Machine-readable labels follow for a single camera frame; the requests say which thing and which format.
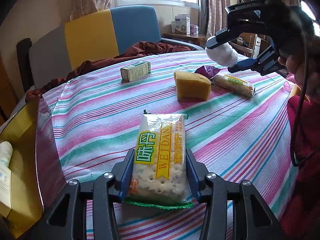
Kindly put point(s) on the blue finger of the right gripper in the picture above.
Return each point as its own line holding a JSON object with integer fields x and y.
{"x": 243, "y": 65}

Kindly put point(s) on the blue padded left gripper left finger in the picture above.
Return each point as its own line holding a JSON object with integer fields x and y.
{"x": 122, "y": 177}

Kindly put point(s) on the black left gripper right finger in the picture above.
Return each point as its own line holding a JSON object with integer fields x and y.
{"x": 196, "y": 173}

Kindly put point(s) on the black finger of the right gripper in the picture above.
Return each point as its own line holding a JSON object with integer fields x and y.
{"x": 221, "y": 37}

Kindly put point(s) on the long cracker packet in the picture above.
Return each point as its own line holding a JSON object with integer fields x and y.
{"x": 234, "y": 84}

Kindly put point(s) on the weidan cracker packet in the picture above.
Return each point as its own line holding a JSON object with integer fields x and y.
{"x": 159, "y": 173}

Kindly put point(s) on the yellow sponge cake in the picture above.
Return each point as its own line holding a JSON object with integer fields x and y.
{"x": 192, "y": 85}

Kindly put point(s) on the small green white box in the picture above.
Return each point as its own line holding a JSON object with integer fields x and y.
{"x": 136, "y": 70}

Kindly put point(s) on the white fuzzy roll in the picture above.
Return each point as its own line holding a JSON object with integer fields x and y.
{"x": 224, "y": 55}

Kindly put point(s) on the beige tea box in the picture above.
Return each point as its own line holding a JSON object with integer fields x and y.
{"x": 5, "y": 178}

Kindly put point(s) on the person's hand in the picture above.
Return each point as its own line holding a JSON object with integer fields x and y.
{"x": 295, "y": 65}

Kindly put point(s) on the wooden bedside desk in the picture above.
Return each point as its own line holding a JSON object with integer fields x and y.
{"x": 196, "y": 39}

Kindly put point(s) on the purple wrapper snack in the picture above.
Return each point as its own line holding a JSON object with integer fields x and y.
{"x": 208, "y": 71}

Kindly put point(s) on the white medicine box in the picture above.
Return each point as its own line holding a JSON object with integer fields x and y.
{"x": 182, "y": 24}

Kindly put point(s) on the striped pink green bedsheet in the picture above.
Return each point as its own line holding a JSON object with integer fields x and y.
{"x": 96, "y": 119}

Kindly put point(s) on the gold metal tray box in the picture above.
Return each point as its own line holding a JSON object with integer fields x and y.
{"x": 37, "y": 176}

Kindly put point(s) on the grey yellow blue headboard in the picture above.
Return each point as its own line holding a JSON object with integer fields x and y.
{"x": 100, "y": 35}

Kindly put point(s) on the black bed post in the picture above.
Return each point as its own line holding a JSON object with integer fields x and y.
{"x": 22, "y": 49}

